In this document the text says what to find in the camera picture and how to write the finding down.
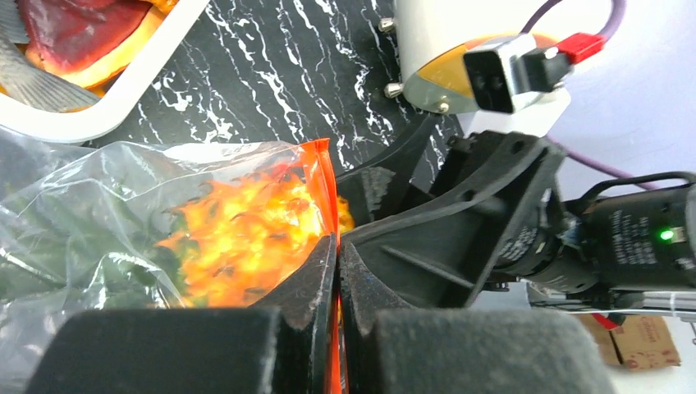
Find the orange toy pineapple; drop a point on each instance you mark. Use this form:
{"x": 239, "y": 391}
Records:
{"x": 241, "y": 238}

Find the cardboard box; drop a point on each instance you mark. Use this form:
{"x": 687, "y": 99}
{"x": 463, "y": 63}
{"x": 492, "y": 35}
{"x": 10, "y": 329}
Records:
{"x": 641, "y": 342}

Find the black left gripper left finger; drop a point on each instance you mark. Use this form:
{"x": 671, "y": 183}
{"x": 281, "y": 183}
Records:
{"x": 280, "y": 344}

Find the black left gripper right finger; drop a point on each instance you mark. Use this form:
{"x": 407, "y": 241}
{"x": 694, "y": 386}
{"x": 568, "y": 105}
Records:
{"x": 393, "y": 347}

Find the clear zip top bag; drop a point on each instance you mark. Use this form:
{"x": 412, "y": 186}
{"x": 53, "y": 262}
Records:
{"x": 78, "y": 227}

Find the white cylindrical drum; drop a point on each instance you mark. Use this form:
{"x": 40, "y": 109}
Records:
{"x": 433, "y": 36}

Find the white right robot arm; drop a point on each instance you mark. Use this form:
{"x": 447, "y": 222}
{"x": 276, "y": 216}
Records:
{"x": 626, "y": 246}

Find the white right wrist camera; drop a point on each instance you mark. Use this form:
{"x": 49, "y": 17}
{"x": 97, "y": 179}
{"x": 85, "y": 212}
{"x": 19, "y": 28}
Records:
{"x": 519, "y": 86}

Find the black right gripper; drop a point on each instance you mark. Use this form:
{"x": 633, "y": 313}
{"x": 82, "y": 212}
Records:
{"x": 437, "y": 251}

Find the dark red toy meat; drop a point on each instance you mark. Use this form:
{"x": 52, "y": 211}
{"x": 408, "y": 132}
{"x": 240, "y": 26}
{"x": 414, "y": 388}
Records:
{"x": 76, "y": 31}

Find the grey toy fish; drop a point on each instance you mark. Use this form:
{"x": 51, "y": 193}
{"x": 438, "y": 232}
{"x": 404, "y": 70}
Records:
{"x": 28, "y": 84}

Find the white plastic food bin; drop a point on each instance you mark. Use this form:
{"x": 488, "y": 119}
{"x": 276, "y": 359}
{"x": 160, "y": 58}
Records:
{"x": 119, "y": 100}

